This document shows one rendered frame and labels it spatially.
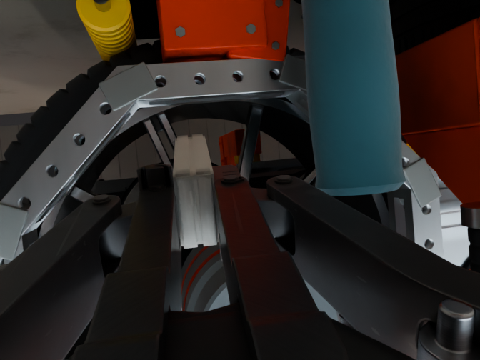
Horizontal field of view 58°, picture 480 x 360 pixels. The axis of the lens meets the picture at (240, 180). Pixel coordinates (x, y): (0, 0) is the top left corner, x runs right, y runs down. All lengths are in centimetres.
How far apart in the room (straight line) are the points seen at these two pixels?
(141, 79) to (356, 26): 23
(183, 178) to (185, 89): 35
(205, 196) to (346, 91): 28
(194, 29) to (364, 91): 20
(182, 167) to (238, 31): 37
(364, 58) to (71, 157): 32
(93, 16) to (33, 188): 20
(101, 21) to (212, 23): 12
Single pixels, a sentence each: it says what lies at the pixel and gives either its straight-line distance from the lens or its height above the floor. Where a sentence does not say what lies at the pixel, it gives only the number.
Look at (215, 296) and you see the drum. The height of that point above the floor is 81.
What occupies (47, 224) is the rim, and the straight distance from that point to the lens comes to 60.
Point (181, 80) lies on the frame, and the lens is 51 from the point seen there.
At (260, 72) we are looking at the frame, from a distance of 52.
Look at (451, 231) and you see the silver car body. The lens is 121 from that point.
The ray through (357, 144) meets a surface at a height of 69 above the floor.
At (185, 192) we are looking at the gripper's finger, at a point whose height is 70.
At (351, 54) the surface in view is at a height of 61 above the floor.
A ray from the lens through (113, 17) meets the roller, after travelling 53.
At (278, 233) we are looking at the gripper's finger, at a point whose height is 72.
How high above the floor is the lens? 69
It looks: 3 degrees up
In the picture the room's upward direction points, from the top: 174 degrees clockwise
